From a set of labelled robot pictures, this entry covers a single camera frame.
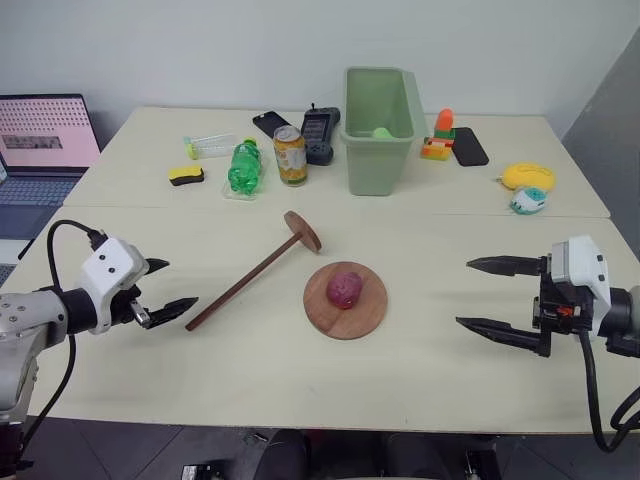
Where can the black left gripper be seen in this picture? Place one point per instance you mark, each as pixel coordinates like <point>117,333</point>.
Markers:
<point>122,305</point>

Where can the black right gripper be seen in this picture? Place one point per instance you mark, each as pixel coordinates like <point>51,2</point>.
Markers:
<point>560,310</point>

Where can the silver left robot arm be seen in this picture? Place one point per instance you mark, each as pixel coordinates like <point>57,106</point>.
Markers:
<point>30,312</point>

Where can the brown wooden rod stand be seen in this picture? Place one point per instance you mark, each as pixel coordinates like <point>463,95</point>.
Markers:
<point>250,280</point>

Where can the white and teal toy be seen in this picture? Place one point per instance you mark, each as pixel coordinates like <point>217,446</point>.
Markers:
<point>529,200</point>

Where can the yellow and black sponge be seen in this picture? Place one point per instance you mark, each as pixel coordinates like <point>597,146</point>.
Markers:
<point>186,175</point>

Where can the round wooden base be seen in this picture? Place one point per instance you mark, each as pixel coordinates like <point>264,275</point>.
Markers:
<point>370,310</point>

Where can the green plastic bottle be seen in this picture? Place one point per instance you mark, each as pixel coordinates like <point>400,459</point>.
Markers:
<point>245,167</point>

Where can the clear plastic tube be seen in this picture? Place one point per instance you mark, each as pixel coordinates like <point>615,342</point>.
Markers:
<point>212,145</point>

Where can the black smartphone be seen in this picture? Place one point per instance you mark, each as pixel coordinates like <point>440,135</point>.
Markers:
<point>469,147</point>
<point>270,122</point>

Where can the purple lumpy toy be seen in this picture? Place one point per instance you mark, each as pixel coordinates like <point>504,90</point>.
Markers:
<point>344,291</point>

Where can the orange and green block toy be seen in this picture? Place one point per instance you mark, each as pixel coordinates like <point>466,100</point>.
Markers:
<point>442,132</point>

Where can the yellow drink can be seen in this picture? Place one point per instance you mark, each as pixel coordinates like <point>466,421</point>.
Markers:
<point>290,157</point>

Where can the green plastic bin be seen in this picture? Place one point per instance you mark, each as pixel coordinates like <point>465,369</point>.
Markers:
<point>375,165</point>

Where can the laptop with pink screen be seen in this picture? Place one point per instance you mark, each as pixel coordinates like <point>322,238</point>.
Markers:
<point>45,130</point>

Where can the small green ball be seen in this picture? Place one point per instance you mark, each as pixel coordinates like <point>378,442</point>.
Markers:
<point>382,133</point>

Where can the black handheld controller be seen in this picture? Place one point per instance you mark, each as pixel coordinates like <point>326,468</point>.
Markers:
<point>317,135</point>

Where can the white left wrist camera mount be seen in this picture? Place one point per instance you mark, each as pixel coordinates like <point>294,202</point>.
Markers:
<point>112,260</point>

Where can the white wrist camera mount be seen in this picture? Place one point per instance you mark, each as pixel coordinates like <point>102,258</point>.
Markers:
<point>585,265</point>
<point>112,260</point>

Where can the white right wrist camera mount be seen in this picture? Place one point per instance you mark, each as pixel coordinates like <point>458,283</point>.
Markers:
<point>585,265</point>

